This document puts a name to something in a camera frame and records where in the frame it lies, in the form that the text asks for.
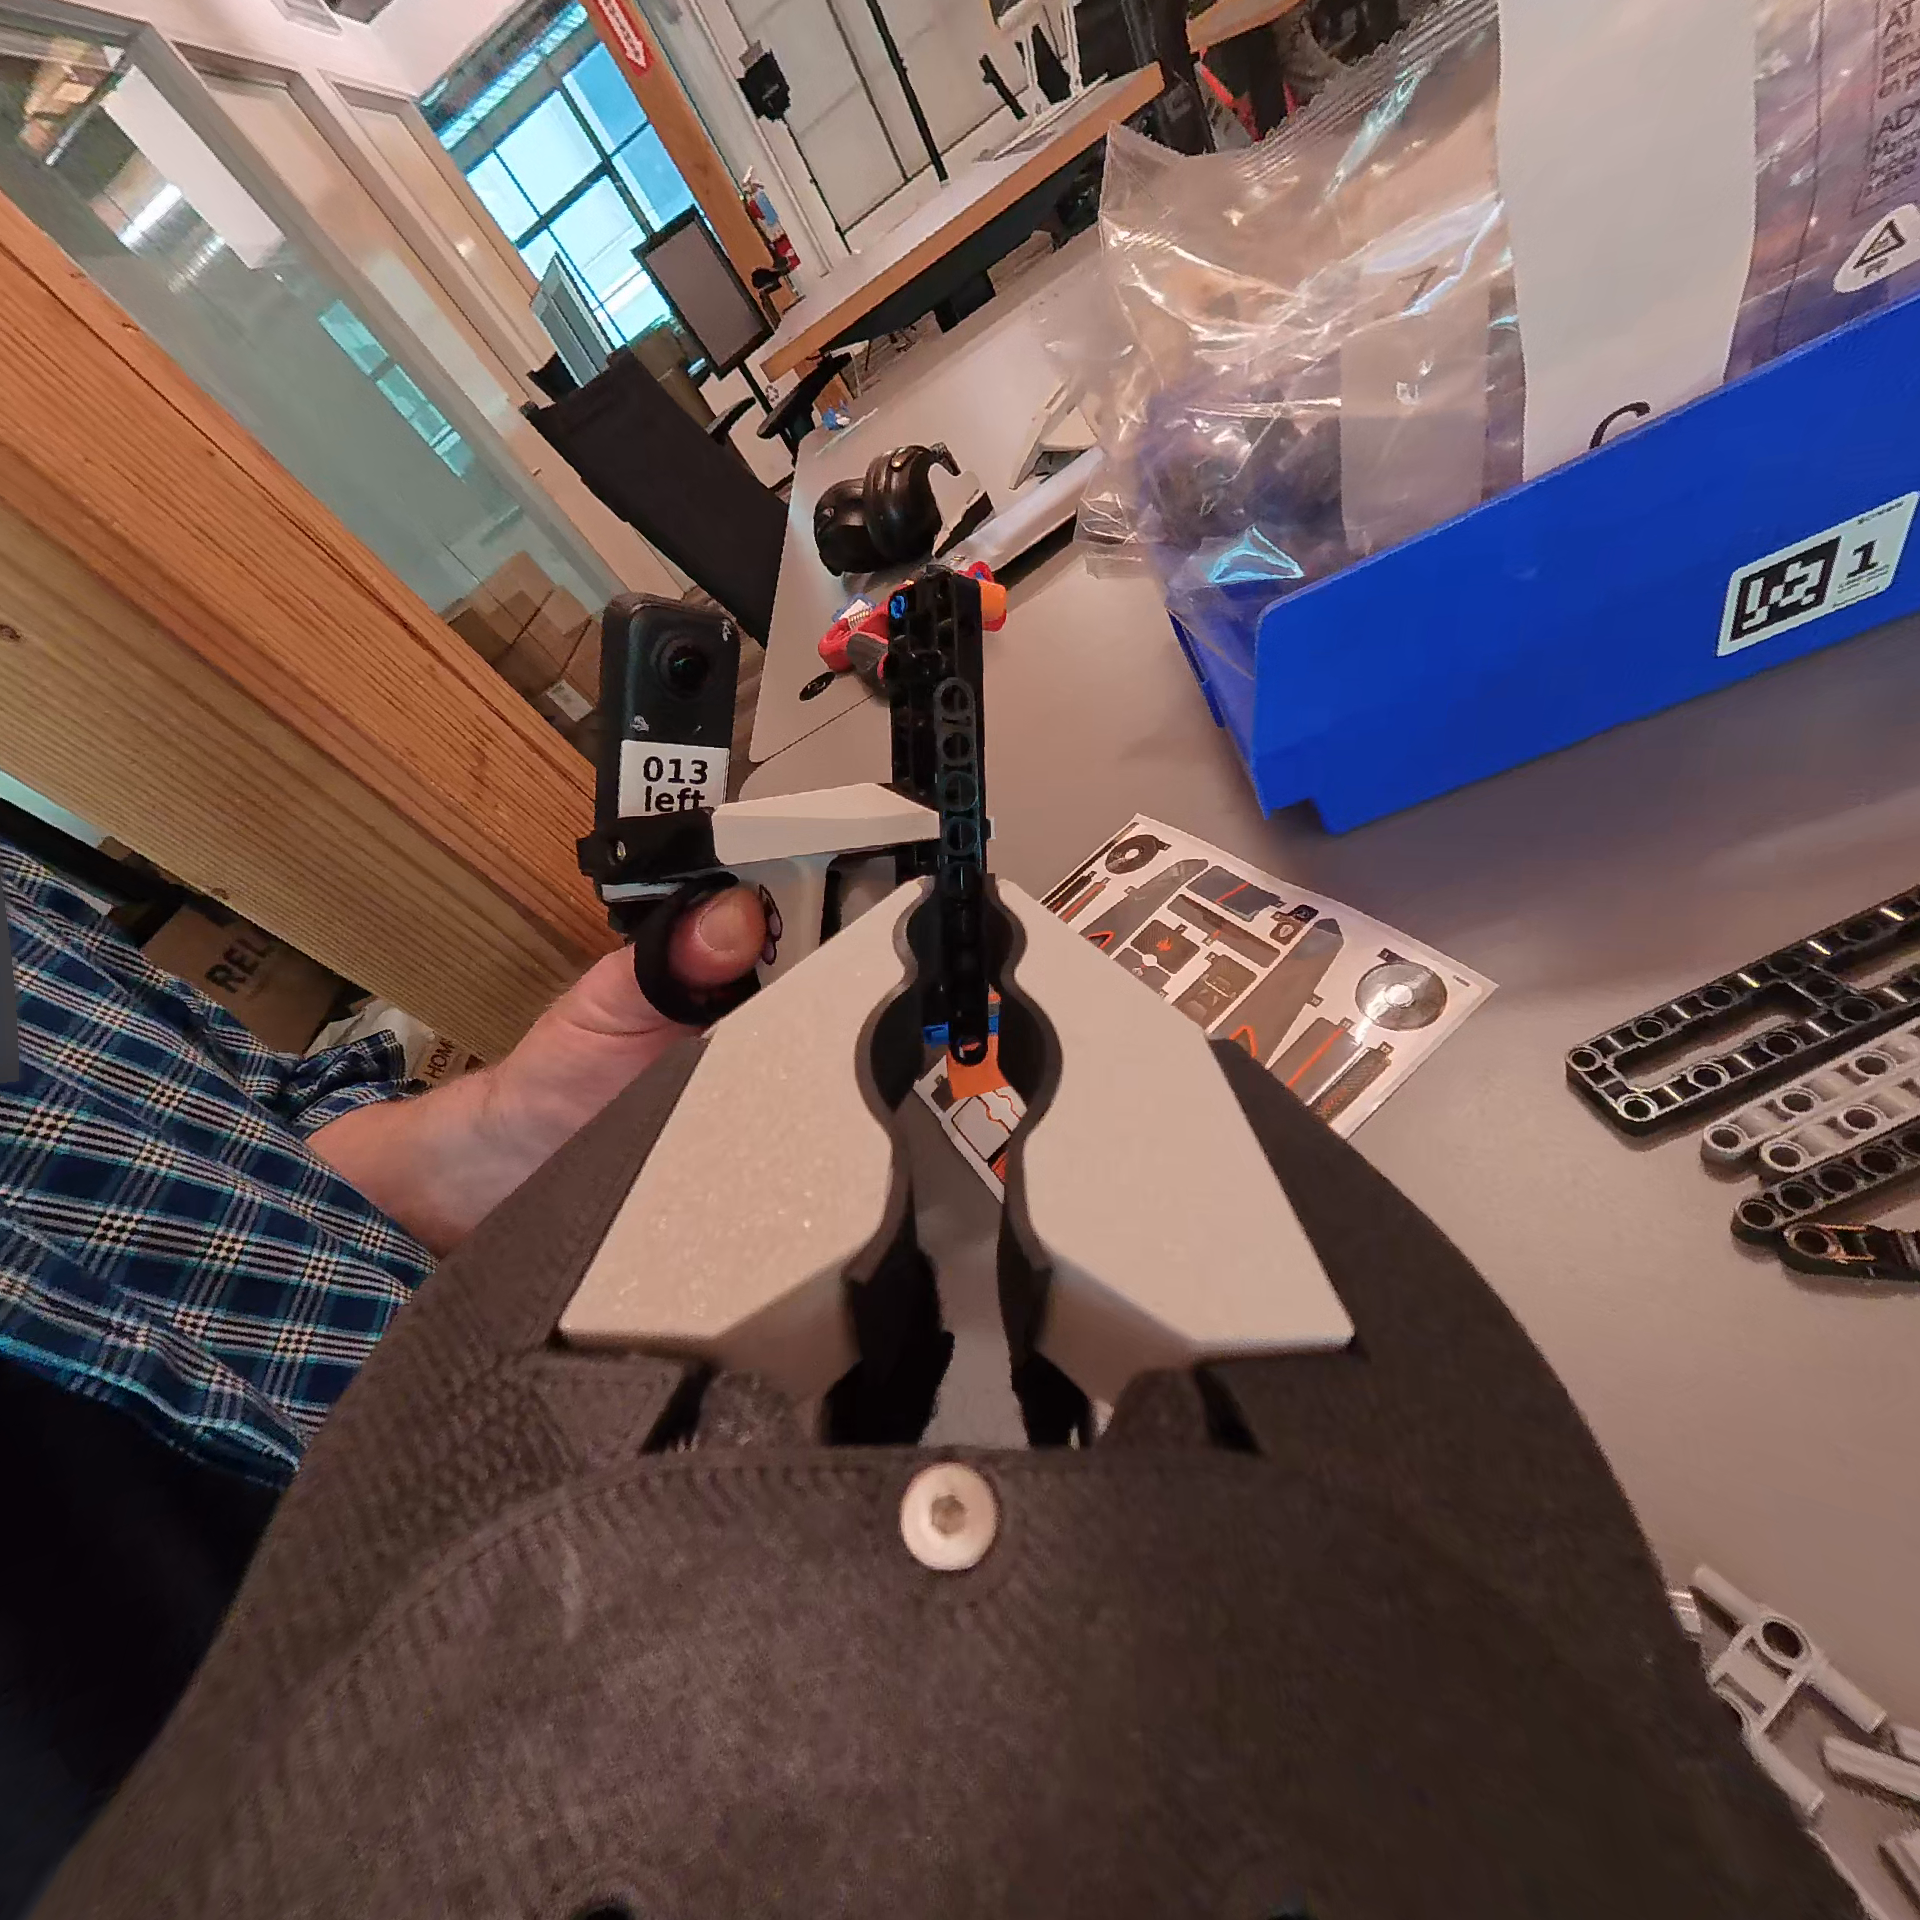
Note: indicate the computer monitor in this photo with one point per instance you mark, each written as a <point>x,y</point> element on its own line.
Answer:
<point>705,293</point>

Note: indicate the dark navy garment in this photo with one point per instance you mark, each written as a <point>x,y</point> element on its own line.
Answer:
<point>91,1576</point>

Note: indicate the blue plastic bin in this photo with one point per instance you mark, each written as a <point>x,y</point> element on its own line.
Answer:
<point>1500,690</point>

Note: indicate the white plastic bag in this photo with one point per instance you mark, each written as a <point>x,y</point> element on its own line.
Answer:
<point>406,1036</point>

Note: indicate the clear plastic parts bags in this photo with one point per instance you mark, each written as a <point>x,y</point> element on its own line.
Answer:
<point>1276,300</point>

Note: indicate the person's left forearm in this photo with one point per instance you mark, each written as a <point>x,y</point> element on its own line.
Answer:
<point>422,1154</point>

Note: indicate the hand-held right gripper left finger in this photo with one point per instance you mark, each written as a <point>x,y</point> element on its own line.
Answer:
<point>720,1201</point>

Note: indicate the red hand grip tool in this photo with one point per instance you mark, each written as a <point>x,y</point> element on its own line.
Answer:
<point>855,645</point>

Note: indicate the person's left hand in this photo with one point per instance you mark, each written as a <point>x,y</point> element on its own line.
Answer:
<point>600,1050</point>

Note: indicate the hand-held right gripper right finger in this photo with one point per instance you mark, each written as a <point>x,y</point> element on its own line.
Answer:
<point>1171,1201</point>

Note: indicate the pile of light grey lego pieces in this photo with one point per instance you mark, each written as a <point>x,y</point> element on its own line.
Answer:
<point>1771,1652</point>

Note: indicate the white folded stand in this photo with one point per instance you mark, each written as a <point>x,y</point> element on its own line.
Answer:
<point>1067,434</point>

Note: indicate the black studless lego beam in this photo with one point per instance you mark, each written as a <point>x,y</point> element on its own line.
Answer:
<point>916,705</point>

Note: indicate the blue plaid shirt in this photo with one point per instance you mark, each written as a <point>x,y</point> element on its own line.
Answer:
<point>150,1201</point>

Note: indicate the black office chair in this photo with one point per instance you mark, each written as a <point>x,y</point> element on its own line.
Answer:
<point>661,464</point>

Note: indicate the lego sticker sheet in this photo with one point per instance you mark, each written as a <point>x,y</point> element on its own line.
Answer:
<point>1319,961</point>

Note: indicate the stack of cardboard boxes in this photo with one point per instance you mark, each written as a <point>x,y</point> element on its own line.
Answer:
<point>510,629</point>

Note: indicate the light grey lego liftarm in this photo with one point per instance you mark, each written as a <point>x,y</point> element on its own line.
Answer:
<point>1800,1118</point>

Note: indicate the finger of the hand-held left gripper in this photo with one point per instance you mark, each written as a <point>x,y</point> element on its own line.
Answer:
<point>839,821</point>

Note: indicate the black curved fender parts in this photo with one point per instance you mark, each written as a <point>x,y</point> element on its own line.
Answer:
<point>886,518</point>

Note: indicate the wooden plywood partition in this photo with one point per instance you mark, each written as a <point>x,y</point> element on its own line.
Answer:
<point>224,674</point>

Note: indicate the long wooden-edged table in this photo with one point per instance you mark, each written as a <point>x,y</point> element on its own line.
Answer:
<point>974,196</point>

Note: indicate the silver laptop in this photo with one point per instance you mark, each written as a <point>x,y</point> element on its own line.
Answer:
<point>1036,525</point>

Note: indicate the black lego frame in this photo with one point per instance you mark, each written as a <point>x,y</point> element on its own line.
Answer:
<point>1606,1072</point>

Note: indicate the brown cardboard box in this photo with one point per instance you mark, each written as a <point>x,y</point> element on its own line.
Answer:
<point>240,974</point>

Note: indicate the red fire extinguisher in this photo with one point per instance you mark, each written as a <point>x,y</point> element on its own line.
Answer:
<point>769,225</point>

